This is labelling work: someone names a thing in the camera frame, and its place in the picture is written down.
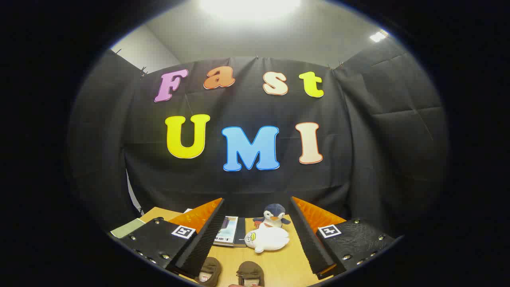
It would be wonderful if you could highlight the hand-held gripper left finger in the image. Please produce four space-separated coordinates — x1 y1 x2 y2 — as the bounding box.
118 198 226 279

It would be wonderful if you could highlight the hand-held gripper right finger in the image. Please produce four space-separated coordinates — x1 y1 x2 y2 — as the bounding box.
289 196 395 279

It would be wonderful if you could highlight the brown fuzzy shoe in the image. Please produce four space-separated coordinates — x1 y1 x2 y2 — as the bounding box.
197 257 222 287
236 261 265 287

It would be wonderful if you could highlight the cream fabric storage box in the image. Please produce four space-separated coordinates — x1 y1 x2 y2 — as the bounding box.
110 218 146 239

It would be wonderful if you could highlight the sky cover book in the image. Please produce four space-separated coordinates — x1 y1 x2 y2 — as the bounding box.
212 216 248 248

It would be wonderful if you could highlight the white duck plush toy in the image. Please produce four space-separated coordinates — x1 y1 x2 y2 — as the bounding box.
244 225 290 254

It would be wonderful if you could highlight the navy penguin plush toy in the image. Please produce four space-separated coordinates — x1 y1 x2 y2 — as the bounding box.
253 203 291 230

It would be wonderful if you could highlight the large ceiling light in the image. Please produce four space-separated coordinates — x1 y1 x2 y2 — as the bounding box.
198 0 302 21

